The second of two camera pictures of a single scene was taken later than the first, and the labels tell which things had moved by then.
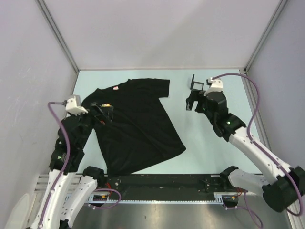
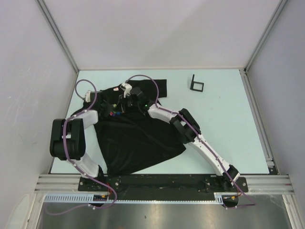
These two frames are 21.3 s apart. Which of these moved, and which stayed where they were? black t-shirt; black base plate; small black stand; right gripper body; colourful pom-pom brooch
Moved: right gripper body; colourful pom-pom brooch
Stayed: small black stand; black t-shirt; black base plate
